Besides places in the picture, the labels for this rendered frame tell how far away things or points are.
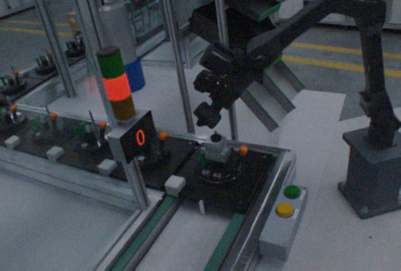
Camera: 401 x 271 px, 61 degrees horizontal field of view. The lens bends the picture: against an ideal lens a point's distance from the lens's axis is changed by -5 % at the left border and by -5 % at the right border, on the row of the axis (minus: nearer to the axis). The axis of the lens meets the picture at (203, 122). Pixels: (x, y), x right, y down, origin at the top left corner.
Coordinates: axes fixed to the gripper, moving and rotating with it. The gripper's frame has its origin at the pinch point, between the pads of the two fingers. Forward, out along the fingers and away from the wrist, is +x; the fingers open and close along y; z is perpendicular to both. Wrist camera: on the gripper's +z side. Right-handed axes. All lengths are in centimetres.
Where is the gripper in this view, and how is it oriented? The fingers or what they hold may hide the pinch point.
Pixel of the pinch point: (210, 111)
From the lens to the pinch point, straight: 94.0
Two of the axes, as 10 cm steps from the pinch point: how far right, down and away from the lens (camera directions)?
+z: -7.5, -6.6, -0.2
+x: -4.9, 5.3, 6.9
